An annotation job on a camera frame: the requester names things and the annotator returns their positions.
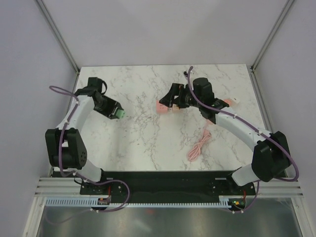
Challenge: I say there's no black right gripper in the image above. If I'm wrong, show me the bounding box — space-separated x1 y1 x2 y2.
160 83 203 109

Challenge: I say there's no green charger plug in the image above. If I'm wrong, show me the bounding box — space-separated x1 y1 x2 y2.
116 109 125 119

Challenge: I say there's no peach cube socket adapter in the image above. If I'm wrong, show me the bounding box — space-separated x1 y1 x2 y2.
171 104 183 113

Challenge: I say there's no pink cube socket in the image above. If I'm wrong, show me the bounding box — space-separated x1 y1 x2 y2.
156 100 168 114

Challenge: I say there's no pink power strip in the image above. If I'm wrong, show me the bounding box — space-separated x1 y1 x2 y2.
206 98 234 125

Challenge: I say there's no white wall charger plug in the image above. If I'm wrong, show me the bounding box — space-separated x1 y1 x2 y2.
229 98 239 106

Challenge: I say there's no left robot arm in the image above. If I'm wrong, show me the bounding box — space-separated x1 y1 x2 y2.
45 77 125 194

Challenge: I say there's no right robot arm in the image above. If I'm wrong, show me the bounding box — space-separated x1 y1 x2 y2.
159 78 290 195

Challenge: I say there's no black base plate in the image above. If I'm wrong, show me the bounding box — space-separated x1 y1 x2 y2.
80 171 255 203

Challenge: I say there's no aluminium rail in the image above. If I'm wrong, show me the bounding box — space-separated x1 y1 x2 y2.
35 178 80 197

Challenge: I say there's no white slotted cable duct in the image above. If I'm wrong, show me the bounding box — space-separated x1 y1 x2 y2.
45 196 246 208

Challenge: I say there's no left aluminium frame post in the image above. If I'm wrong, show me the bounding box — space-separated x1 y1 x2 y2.
34 0 80 75

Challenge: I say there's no aluminium frame post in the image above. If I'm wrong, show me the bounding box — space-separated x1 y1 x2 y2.
34 0 80 75
247 0 296 73

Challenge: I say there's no right aluminium frame post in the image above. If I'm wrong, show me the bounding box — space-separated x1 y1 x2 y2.
247 0 296 73

